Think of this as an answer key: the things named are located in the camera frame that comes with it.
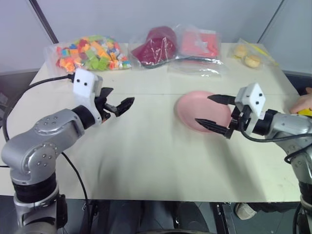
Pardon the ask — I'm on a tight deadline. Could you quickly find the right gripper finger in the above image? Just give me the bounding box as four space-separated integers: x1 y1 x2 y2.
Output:
195 118 232 137
207 94 236 106

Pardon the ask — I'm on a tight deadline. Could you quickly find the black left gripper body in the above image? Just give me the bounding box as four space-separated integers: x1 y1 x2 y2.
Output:
94 94 118 123

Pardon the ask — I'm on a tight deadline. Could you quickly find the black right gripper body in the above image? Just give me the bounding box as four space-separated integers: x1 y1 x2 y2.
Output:
225 103 252 140

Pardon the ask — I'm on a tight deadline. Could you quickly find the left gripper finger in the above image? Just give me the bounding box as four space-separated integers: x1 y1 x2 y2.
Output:
100 87 115 98
116 97 136 117

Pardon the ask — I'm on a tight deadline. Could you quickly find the pink plate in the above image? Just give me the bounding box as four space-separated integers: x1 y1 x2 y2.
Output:
173 90 232 134

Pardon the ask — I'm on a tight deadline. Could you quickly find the person's bare hand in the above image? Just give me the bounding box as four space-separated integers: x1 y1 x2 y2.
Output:
291 87 312 114

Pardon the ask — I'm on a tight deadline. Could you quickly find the bag of colourful toy bricks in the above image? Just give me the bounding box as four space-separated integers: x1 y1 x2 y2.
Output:
44 35 133 74

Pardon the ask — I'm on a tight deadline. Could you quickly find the pale yellow bun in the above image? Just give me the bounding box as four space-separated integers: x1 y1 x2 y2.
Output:
244 55 262 68
233 44 247 58

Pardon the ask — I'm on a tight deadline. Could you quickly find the bag of pink red items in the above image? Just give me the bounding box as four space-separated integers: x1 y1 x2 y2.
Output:
167 24 229 79

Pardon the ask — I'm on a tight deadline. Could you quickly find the clear bag with yellow strip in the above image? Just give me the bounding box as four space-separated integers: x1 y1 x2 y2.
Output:
228 38 280 71

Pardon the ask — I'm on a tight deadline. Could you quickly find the bagged dark red cap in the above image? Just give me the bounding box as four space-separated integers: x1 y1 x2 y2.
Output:
128 25 179 71

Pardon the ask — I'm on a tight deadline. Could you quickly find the white shoe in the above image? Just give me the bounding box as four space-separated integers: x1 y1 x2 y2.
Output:
234 202 257 220

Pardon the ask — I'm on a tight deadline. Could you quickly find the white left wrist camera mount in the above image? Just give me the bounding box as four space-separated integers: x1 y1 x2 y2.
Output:
73 68 104 126

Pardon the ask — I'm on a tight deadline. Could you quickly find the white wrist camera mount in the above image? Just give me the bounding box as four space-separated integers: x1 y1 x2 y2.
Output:
235 82 268 135
73 68 104 126

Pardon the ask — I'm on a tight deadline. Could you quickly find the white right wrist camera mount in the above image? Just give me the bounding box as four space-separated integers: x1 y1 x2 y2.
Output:
235 82 268 135

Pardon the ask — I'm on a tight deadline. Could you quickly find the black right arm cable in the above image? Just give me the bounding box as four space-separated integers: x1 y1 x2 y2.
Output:
240 129 312 164

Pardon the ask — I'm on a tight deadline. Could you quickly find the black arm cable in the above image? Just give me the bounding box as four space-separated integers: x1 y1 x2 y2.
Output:
2 74 90 204
240 129 312 164

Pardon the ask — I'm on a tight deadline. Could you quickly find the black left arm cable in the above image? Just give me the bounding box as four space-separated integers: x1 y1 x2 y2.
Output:
2 74 90 204

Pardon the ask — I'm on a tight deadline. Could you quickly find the dark wall post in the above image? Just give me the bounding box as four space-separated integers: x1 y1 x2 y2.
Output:
28 0 60 45
257 0 281 44

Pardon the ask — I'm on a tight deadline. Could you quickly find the black metal table frame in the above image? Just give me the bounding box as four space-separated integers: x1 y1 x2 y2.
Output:
215 201 237 234

